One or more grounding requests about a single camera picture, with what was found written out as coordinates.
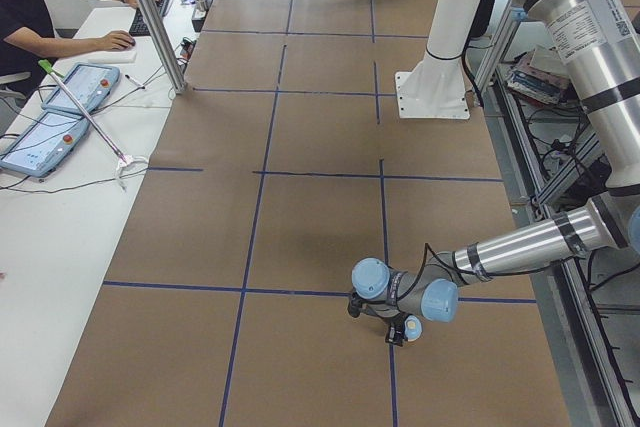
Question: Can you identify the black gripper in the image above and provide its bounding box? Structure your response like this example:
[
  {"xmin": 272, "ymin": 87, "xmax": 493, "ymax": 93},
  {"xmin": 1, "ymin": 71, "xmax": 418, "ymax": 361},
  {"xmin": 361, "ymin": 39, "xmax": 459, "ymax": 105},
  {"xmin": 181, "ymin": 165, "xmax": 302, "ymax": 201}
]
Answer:
[{"xmin": 384, "ymin": 314, "xmax": 406, "ymax": 346}]

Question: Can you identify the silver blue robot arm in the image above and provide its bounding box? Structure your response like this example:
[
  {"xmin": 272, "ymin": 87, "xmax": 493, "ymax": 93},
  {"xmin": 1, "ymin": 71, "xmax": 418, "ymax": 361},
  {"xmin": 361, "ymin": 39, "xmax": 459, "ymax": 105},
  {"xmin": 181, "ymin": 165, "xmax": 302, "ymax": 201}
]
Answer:
[{"xmin": 347, "ymin": 0, "xmax": 639, "ymax": 345}]

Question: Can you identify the person hand on mouse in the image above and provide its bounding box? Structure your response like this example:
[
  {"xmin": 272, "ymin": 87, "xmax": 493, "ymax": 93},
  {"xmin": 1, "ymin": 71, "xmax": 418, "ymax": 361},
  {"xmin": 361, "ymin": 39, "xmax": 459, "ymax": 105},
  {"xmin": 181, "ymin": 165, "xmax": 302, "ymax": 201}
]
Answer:
[{"xmin": 98, "ymin": 30, "xmax": 136, "ymax": 51}]

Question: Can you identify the brown paper table cover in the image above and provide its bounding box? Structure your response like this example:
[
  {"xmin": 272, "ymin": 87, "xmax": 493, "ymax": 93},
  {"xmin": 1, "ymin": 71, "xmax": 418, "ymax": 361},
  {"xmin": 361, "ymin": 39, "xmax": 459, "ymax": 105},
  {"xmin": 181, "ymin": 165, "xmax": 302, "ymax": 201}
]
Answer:
[{"xmin": 48, "ymin": 0, "xmax": 569, "ymax": 426}]

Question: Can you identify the stack of books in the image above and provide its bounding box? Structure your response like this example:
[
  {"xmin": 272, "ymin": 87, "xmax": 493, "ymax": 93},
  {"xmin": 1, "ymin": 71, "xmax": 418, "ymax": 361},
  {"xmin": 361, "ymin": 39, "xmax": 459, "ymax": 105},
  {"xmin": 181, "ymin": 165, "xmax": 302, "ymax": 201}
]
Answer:
[{"xmin": 506, "ymin": 46, "xmax": 572, "ymax": 105}]

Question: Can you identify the metal reacher grabber stick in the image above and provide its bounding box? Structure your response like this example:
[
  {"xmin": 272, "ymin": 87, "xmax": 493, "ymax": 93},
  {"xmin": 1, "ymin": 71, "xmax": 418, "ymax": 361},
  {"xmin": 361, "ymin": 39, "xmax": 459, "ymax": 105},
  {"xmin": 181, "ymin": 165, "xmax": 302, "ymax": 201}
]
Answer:
[{"xmin": 38, "ymin": 59, "xmax": 149, "ymax": 190}]

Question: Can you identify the black marker pen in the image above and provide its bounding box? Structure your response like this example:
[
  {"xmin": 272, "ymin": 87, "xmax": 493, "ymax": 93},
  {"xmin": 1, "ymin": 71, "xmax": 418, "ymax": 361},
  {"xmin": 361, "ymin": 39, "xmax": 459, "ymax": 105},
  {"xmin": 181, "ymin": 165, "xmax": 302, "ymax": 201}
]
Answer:
[{"xmin": 124, "ymin": 74, "xmax": 146, "ymax": 90}]

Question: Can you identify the metal cup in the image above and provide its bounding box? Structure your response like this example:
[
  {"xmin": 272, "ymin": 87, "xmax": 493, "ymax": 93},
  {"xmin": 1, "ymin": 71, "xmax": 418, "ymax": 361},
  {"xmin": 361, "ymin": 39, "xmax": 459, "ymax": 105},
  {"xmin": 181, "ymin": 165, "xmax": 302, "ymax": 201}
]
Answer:
[{"xmin": 193, "ymin": 0, "xmax": 209, "ymax": 19}]

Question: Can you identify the upper teach pendant tablet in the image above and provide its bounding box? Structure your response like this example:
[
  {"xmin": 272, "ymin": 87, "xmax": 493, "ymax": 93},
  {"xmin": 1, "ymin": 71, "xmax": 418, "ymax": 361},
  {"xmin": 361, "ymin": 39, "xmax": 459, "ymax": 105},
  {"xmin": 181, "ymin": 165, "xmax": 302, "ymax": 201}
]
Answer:
[{"xmin": 42, "ymin": 63, "xmax": 120, "ymax": 115}]

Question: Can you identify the teach pendant tablet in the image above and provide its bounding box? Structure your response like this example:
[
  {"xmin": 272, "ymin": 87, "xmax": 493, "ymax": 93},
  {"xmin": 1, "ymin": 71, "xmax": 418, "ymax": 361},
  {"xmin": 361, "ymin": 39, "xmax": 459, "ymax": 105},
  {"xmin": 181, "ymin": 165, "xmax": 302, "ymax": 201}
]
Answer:
[
  {"xmin": 1, "ymin": 111, "xmax": 89, "ymax": 178},
  {"xmin": 42, "ymin": 63, "xmax": 120, "ymax": 115}
]

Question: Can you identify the black keyboard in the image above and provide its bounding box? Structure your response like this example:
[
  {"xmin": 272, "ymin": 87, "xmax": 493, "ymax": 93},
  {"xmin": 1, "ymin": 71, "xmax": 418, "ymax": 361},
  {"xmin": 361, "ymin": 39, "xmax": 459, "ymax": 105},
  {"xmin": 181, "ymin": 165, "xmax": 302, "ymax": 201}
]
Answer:
[{"xmin": 128, "ymin": 0, "xmax": 173, "ymax": 37}]

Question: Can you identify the lower teach pendant tablet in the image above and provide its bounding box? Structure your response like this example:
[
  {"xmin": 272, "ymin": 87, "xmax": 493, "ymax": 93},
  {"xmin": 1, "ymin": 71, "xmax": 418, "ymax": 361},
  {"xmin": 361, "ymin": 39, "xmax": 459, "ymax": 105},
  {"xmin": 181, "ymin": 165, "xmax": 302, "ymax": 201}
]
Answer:
[{"xmin": 1, "ymin": 111, "xmax": 89, "ymax": 178}]

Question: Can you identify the seated person black shirt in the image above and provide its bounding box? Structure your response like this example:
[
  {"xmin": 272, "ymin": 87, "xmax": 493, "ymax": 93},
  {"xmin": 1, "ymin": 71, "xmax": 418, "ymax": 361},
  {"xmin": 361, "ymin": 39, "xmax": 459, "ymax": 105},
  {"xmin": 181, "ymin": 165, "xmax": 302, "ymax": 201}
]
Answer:
[{"xmin": 1, "ymin": 0, "xmax": 138, "ymax": 96}]

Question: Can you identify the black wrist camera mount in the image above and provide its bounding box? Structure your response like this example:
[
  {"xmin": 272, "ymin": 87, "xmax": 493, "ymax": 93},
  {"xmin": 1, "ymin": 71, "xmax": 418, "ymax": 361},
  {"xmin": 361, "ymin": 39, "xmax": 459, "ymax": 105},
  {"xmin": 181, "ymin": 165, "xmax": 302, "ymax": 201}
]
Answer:
[{"xmin": 347, "ymin": 291, "xmax": 366, "ymax": 318}]

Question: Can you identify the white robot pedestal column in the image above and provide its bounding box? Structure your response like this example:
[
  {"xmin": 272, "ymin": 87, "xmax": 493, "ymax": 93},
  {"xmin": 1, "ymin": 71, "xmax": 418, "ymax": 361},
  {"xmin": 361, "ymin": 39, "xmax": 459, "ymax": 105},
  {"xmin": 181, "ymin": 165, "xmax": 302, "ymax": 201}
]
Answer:
[{"xmin": 395, "ymin": 0, "xmax": 480, "ymax": 120}]

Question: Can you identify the aluminium frame post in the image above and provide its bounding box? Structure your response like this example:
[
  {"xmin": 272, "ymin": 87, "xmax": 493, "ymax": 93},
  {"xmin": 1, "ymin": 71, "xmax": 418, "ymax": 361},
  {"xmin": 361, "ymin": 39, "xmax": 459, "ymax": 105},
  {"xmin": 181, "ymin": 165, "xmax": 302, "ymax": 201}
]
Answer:
[{"xmin": 137, "ymin": 0, "xmax": 186, "ymax": 95}]

